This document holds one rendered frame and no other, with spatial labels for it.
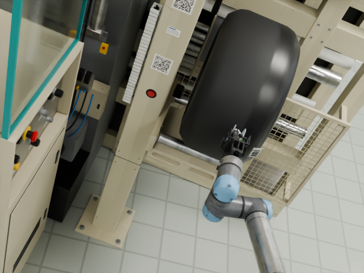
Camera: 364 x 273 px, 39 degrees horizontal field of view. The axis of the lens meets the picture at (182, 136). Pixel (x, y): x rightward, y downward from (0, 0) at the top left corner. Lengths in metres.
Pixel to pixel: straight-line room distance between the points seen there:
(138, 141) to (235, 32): 0.73
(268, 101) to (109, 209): 1.24
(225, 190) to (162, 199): 1.62
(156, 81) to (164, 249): 1.19
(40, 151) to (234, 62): 0.80
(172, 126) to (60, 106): 0.55
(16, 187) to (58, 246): 0.98
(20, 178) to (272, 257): 0.94
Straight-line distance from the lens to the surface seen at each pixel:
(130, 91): 2.20
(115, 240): 2.92
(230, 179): 1.59
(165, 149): 2.23
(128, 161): 2.47
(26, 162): 2.01
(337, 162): 4.03
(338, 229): 3.62
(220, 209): 1.66
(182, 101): 2.40
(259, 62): 1.87
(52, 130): 2.13
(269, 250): 1.57
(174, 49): 2.00
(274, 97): 1.87
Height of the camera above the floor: 2.47
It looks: 44 degrees down
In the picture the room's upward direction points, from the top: 24 degrees clockwise
